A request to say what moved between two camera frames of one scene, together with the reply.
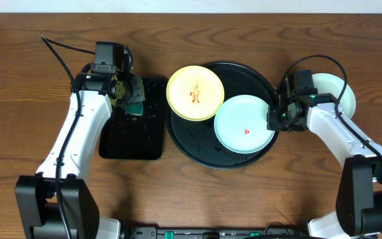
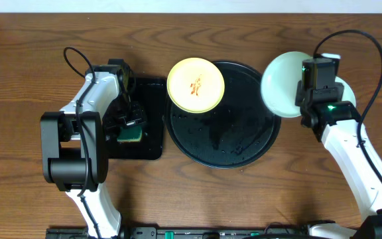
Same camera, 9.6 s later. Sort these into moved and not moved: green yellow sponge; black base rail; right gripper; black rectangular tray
Moved: green yellow sponge; right gripper
Not moved: black rectangular tray; black base rail
